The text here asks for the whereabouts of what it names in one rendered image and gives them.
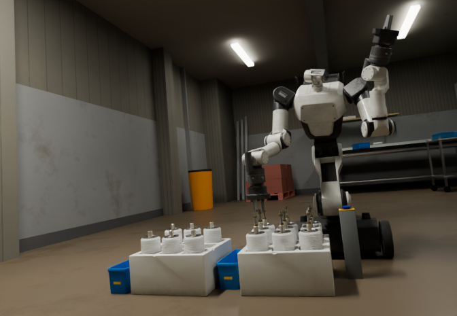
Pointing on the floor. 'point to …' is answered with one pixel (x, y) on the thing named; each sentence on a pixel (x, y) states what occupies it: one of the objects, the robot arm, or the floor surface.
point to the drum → (201, 189)
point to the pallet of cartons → (277, 181)
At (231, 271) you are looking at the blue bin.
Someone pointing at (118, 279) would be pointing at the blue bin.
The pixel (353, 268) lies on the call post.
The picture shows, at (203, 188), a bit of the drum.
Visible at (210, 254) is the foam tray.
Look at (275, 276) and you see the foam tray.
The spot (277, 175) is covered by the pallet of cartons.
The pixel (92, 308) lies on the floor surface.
